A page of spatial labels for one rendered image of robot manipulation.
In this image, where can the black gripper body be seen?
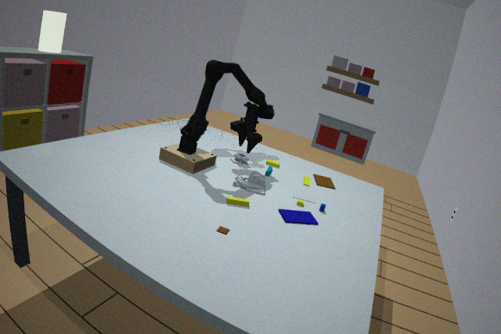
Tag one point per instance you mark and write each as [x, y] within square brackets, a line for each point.
[251, 125]

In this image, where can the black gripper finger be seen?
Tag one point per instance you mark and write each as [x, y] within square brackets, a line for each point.
[242, 137]
[251, 145]

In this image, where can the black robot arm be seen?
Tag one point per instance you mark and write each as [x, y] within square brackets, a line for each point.
[198, 124]

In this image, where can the blue flat rectangular plate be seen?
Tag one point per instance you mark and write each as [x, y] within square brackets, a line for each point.
[297, 217]

